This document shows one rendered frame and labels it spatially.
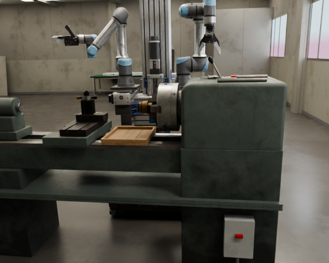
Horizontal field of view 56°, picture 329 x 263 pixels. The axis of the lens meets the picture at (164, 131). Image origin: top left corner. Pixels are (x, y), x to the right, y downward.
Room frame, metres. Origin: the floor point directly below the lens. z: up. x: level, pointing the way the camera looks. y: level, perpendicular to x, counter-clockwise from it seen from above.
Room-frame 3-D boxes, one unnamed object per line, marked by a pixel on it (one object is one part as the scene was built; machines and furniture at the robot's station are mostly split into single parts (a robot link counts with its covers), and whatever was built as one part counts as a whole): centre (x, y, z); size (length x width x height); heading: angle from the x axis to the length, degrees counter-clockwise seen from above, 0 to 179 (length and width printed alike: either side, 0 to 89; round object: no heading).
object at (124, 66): (2.69, 0.33, 1.33); 0.13 x 0.12 x 0.14; 16
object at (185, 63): (2.63, -0.18, 1.33); 0.13 x 0.12 x 0.14; 91
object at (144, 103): (2.04, 0.12, 1.08); 0.09 x 0.09 x 0.09; 82
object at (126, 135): (2.05, 0.24, 0.89); 0.36 x 0.30 x 0.04; 172
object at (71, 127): (2.11, 0.55, 0.95); 0.43 x 0.18 x 0.04; 172
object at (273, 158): (1.98, -0.42, 0.43); 0.60 x 0.48 x 0.86; 82
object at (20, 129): (2.19, 1.16, 1.01); 0.30 x 0.20 x 0.29; 82
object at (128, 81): (2.68, 0.32, 1.21); 0.15 x 0.15 x 0.10
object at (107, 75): (11.14, 1.38, 0.41); 2.28 x 0.86 x 0.82; 84
